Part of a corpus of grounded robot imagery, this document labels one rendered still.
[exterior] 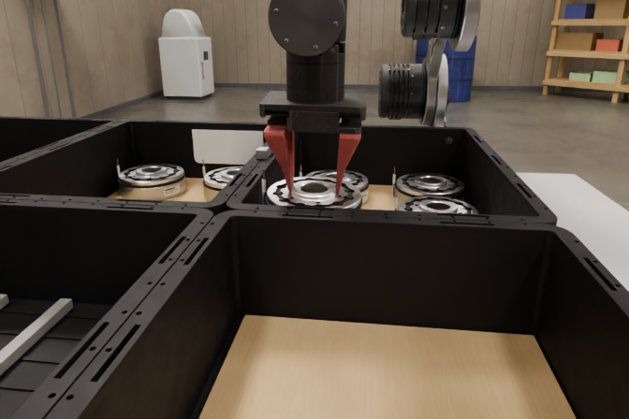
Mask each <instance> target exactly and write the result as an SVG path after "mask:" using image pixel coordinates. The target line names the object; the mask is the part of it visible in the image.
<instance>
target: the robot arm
mask: <svg viewBox="0 0 629 419"><path fill-rule="evenodd" d="M346 14H347V0H271V3H270V7H269V25H270V29H271V33H272V35H273V37H274V38H275V40H276V41H277V42H278V44H279V45H280V46H281V47H282V48H283V49H285V50H286V91H272V92H269V93H268V94H267V95H266V96H265V97H264V98H263V99H262V100H261V101H260V102H259V116H260V117H262V118H265V117H266V115H270V117H269V118H268V126H267V127H266V128H265V130H264V138H265V139H266V141H267V142H268V144H269V146H270V148H271V150H272V152H273V154H274V156H275V158H276V159H277V161H278V163H279V165H280V166H281V168H282V170H283V173H284V177H285V182H286V185H287V188H288V191H289V192H292V186H293V185H294V132H315V133H340V138H339V150H338V162H337V174H336V194H339V193H340V190H341V186H342V182H343V177H344V172H345V169H346V167H347V165H348V163H349V161H350V159H351V157H352V155H353V153H354V151H355V149H356V148H357V146H358V144H359V142H360V139H361V124H362V121H365V120H366V111H367V95H366V94H349V93H345V92H344V71H345V43H341V42H345V41H346ZM341 118H342V122H341V123H339V121H340V119H341Z"/></svg>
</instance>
